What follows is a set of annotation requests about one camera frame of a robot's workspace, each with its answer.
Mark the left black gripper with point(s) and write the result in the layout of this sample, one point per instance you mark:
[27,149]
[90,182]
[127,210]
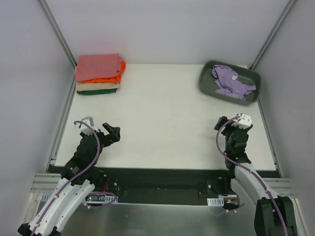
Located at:
[103,137]

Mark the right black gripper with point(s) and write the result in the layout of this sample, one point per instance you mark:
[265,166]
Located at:
[229,129]

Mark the purple t-shirt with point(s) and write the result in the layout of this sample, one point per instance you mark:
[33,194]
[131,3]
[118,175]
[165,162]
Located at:
[228,83]

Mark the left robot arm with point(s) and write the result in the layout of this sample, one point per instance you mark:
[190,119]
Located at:
[79,178]

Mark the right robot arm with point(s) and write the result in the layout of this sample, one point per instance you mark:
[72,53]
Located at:
[273,215]

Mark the grey plastic bin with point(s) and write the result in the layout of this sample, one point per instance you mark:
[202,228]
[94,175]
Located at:
[208,86]

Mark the green folded t-shirt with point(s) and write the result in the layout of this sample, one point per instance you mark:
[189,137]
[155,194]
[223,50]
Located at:
[97,92]

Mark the orange folded t-shirt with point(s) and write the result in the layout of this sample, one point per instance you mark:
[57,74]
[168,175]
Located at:
[116,79]

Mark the beige folded t-shirt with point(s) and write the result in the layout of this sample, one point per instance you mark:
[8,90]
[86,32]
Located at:
[95,86]

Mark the pink folded t-shirt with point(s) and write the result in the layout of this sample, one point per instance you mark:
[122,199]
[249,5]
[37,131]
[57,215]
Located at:
[97,67]

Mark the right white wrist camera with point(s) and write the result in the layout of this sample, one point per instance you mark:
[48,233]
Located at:
[243,121]

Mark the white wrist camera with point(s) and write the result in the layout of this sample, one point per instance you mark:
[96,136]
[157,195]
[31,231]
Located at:
[86,125]
[243,121]

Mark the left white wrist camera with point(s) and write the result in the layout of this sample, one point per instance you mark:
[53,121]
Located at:
[86,125]

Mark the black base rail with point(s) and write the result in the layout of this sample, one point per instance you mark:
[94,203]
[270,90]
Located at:
[169,186]

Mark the right white cable duct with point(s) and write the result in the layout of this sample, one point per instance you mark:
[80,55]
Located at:
[215,202]

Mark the white cable duct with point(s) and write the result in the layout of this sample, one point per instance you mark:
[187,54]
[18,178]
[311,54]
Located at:
[98,199]
[215,202]

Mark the left white cable duct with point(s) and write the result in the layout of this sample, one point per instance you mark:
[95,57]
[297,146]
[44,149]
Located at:
[98,199]

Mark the right aluminium frame post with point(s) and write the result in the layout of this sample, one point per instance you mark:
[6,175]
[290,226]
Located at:
[279,22]

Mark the aluminium frame post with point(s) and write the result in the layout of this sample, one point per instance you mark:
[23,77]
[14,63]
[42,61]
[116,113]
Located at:
[279,22]
[56,30]

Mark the left aluminium frame post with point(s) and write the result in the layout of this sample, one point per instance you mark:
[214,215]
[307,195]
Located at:
[56,30]

